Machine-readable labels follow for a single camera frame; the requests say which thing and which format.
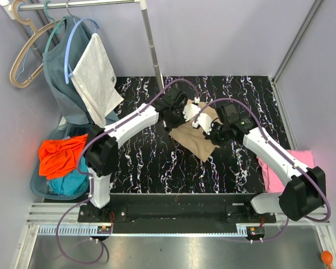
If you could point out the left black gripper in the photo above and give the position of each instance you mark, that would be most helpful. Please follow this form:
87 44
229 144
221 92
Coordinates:
170 126

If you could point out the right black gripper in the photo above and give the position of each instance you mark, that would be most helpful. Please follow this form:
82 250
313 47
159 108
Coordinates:
211 137

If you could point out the beige t shirt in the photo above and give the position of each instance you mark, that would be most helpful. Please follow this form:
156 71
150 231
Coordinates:
193 140

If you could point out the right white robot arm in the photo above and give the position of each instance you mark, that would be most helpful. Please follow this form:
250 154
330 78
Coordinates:
304 186

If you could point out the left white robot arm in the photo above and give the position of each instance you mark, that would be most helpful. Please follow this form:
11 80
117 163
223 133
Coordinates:
103 143

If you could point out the folded pink t shirt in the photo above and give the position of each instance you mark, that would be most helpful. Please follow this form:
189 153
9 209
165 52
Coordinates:
271 182

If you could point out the white hanging t shirt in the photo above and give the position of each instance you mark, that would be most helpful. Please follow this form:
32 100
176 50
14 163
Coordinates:
94 79

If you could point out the teal blue t shirt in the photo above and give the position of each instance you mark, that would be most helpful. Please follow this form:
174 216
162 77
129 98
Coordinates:
70 185

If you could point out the orange t shirt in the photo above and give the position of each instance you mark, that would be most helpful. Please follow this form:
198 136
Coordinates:
59 157

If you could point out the grey-green hanging t shirt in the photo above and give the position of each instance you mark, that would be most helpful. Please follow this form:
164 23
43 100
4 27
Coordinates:
59 64

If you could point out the green hanger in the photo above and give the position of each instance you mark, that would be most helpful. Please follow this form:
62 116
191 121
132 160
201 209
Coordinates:
58 25

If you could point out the blue plastic laundry basket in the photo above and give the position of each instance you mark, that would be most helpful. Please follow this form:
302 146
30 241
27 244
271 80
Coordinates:
39 184

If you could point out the beige wooden hanger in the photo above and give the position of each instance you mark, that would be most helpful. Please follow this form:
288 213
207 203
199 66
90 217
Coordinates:
36 33

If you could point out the orange ball tool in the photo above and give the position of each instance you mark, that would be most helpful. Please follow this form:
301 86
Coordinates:
327 259

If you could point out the metal clothes rack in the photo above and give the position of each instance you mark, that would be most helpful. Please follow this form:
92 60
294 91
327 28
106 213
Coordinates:
7 6

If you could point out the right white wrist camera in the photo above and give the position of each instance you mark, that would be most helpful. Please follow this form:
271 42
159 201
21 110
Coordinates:
205 122

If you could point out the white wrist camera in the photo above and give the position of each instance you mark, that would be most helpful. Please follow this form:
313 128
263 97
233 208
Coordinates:
191 109
205 122

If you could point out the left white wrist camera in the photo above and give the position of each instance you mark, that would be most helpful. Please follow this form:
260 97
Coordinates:
191 109

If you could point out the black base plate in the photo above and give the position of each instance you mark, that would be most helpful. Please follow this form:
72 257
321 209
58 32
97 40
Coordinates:
176 214

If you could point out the aluminium frame rail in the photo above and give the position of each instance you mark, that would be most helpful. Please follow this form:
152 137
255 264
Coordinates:
312 12

